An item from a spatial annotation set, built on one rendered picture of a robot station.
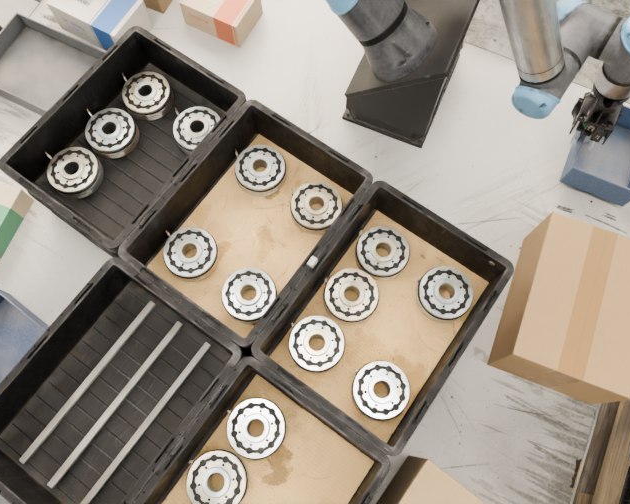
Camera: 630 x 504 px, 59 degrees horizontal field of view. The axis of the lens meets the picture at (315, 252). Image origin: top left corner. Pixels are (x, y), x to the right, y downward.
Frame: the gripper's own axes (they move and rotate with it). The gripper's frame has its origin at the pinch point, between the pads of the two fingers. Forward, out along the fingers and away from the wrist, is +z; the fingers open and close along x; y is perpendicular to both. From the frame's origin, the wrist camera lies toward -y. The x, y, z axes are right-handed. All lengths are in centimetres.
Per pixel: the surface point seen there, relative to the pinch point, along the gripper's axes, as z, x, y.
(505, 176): 5.8, -11.8, 13.0
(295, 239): -11, -44, 52
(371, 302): -12, -25, 58
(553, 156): 6.9, -3.6, 3.1
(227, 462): -14, -35, 94
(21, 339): -4, -89, 94
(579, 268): -8.0, 7.4, 34.5
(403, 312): -8, -19, 56
